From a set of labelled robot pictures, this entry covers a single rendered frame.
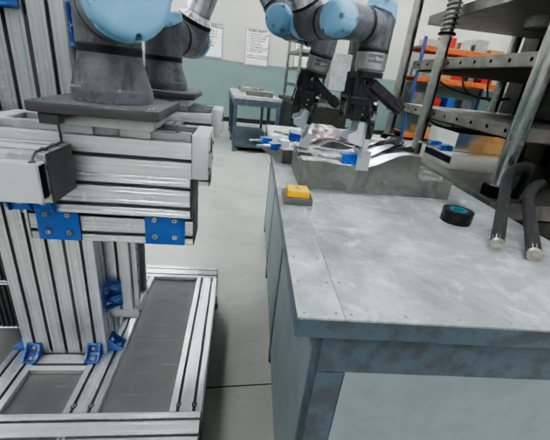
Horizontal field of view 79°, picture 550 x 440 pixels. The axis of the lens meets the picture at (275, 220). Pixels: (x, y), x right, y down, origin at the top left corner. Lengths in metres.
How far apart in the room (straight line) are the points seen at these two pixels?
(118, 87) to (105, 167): 0.16
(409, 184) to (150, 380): 1.03
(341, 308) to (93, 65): 0.60
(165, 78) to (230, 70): 7.05
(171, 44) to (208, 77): 7.03
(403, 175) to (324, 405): 0.74
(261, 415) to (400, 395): 0.76
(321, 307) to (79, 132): 0.55
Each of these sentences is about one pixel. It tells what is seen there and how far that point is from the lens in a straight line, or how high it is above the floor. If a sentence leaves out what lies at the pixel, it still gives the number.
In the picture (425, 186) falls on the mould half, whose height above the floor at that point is 0.84.
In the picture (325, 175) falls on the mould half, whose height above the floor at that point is 0.84.
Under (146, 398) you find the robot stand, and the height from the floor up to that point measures 0.21.
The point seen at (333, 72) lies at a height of 1.23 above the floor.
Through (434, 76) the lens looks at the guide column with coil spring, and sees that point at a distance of 2.10.
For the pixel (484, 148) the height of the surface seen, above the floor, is 0.90.
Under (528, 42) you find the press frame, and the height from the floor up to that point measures 1.48.
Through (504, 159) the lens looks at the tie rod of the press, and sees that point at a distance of 1.47.
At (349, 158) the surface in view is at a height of 0.93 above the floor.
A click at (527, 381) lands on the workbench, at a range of 0.80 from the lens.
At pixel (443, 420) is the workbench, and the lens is 0.80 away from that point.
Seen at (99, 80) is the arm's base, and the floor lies 1.08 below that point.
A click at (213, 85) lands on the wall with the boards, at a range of 8.23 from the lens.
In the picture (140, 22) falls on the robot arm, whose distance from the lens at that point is 0.60.
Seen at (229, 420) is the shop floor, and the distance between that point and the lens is 1.37.
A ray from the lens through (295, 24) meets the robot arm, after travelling 0.98.
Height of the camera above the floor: 1.12
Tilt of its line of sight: 23 degrees down
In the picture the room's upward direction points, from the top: 6 degrees clockwise
